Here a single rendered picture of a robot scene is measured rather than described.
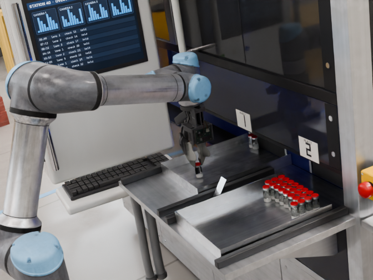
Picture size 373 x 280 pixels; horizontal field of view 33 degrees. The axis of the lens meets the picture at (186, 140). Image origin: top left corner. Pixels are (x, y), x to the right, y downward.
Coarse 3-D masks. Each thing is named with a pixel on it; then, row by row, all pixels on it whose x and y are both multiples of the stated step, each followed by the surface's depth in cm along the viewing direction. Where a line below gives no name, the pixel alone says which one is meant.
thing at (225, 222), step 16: (272, 176) 188; (240, 192) 184; (256, 192) 186; (192, 208) 178; (208, 208) 181; (224, 208) 180; (240, 208) 179; (256, 208) 177; (272, 208) 176; (288, 208) 174; (320, 208) 165; (192, 224) 168; (208, 224) 173; (224, 224) 172; (240, 224) 170; (256, 224) 169; (272, 224) 168; (288, 224) 162; (208, 240) 159; (224, 240) 164; (240, 240) 163; (256, 240) 158
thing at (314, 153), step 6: (300, 138) 177; (300, 144) 178; (306, 144) 175; (312, 144) 172; (300, 150) 179; (312, 150) 173; (306, 156) 177; (312, 156) 174; (318, 156) 172; (318, 162) 173
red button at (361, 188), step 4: (360, 184) 154; (364, 184) 153; (368, 184) 153; (360, 188) 153; (364, 188) 152; (368, 188) 152; (372, 188) 152; (360, 192) 154; (364, 192) 153; (368, 192) 152; (372, 192) 152; (364, 196) 153; (368, 196) 153
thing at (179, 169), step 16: (224, 144) 219; (240, 144) 222; (176, 160) 211; (208, 160) 214; (224, 160) 211; (240, 160) 209; (256, 160) 207; (272, 160) 198; (288, 160) 200; (176, 176) 200; (192, 176) 204; (208, 176) 202; (224, 176) 200; (240, 176) 193; (192, 192) 192
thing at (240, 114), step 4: (236, 112) 207; (240, 112) 204; (236, 116) 208; (240, 116) 205; (248, 116) 200; (240, 120) 206; (248, 120) 201; (240, 124) 207; (244, 124) 204; (248, 124) 202; (244, 128) 205; (248, 128) 203
